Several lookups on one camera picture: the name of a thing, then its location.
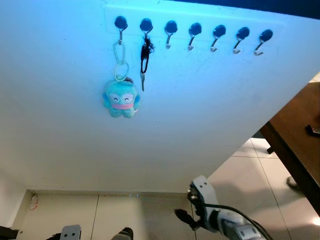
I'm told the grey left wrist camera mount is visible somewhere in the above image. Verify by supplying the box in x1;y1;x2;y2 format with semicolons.
60;224;82;240

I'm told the blue plush toy keychain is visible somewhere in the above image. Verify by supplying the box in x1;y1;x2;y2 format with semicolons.
102;40;142;120

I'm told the black knob metal wall hook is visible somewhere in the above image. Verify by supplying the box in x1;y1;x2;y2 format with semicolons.
232;27;250;54
253;29;274;56
210;25;227;53
139;18;154;38
164;20;179;49
188;22;203;51
114;15;128;46

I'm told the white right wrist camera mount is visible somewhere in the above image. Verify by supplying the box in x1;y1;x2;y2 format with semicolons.
189;175;219;208

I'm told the grey table foot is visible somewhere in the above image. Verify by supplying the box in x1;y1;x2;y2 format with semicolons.
286;176;301;191

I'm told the black fluffy keychain with key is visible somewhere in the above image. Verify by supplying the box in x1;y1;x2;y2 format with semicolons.
140;32;155;92

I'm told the grey robot leg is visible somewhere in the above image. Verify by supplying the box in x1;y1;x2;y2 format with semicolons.
111;227;135;240

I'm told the black flat object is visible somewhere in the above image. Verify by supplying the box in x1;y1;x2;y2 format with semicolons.
0;226;20;240

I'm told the white hook board panel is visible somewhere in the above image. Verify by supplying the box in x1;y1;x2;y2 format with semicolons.
0;0;320;194

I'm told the dark brown wooden table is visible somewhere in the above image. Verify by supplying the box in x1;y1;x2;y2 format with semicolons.
259;81;320;216

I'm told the small black flat device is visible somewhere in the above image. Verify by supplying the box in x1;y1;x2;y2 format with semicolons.
306;125;320;137

